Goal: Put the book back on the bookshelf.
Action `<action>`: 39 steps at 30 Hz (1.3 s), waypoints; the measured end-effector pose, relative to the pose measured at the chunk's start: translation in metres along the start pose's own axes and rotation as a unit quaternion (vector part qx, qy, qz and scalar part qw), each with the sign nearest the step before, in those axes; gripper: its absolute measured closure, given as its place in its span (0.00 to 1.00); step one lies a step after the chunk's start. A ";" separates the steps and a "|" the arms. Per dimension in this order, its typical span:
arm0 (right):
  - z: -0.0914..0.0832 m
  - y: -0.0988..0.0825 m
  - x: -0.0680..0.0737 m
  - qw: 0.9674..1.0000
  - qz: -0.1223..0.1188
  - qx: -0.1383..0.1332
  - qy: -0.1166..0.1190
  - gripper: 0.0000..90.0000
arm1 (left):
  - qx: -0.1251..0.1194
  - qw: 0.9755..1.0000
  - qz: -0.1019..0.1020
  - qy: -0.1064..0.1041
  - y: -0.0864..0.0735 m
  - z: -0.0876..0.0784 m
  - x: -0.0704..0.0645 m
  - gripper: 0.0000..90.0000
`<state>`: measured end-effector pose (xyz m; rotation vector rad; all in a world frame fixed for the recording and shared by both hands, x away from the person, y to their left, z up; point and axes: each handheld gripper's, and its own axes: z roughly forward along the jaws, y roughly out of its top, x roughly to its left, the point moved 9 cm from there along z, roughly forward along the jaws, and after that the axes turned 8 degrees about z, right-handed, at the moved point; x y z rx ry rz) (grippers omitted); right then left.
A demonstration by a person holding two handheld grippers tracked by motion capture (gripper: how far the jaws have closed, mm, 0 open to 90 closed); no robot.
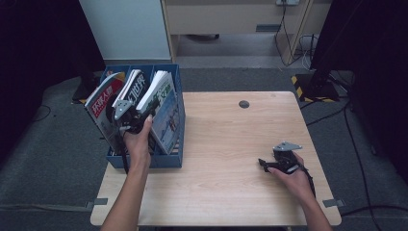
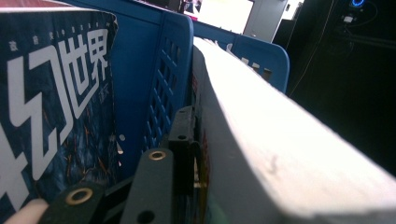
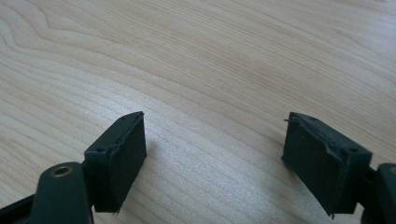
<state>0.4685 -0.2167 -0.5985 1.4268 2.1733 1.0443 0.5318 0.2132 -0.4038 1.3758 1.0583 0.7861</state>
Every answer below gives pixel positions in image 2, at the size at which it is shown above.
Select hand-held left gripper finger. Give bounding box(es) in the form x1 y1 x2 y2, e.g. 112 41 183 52
167 105 202 197

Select blue file rack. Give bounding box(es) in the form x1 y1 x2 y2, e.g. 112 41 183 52
59 0 290 188

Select green title snow scene magazine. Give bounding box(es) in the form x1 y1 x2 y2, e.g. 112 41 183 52
190 36 396 224

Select dark blue cover magazine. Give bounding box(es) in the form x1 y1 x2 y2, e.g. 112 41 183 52
0 7 120 218

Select device with blue ring light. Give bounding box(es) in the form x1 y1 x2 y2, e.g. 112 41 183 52
340 0 368 24

